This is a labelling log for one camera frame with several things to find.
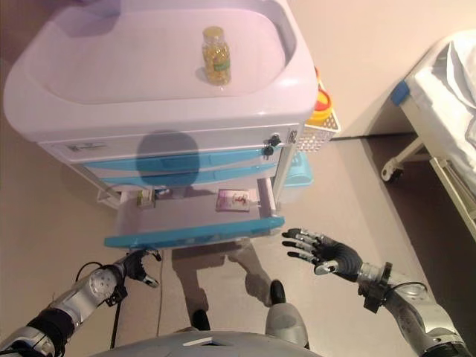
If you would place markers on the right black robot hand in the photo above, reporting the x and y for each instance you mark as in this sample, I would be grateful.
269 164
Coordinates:
334 256

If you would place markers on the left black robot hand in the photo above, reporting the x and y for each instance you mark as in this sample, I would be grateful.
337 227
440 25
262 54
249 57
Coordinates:
134 266

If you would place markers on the blue front cart drawer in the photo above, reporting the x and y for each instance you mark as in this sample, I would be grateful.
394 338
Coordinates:
230 158
186 219
230 174

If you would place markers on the yellow capsule medicine bottle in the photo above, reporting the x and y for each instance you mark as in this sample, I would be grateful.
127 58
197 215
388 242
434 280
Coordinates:
216 56

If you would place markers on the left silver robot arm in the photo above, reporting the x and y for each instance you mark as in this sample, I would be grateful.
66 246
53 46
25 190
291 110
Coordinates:
93 286

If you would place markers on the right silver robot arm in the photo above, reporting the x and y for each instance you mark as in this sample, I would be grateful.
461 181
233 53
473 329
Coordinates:
420 316

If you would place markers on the green white medicine box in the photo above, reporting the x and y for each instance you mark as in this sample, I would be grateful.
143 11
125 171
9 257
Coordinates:
145 199

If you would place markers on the right silver robot leg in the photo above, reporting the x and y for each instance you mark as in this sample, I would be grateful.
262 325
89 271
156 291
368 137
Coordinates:
284 323

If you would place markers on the blue plastic side bin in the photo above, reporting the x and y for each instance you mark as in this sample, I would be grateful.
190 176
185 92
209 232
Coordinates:
299 178

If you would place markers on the white bed caster wheel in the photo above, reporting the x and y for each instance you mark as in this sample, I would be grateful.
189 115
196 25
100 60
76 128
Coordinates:
390 173

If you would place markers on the silver robot torso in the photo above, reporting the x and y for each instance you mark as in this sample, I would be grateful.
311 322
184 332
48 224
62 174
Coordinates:
208 346

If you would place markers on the pink purple packet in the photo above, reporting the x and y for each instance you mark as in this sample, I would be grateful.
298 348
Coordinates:
223 202

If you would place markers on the black cart key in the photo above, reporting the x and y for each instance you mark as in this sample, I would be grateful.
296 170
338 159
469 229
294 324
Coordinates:
268 150
274 140

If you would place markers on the yellow sharps container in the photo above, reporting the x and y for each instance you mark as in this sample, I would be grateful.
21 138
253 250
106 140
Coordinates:
321 104

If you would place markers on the white medical cart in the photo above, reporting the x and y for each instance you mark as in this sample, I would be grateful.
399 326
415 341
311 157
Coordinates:
111 104

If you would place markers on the white bed sheet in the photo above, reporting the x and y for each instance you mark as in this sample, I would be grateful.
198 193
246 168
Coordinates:
453 111

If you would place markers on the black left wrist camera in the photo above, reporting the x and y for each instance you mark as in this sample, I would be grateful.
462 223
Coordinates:
118 294

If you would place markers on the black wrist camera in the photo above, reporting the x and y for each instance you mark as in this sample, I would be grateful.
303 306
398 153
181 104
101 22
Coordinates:
375 294
118 294

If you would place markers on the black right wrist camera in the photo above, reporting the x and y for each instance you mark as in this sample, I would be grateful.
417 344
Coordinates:
375 294

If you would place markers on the white bed side rail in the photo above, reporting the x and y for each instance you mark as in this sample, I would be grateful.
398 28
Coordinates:
450 182

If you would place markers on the white hospital bed frame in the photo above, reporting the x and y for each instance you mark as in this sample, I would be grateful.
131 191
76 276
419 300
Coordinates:
413 126

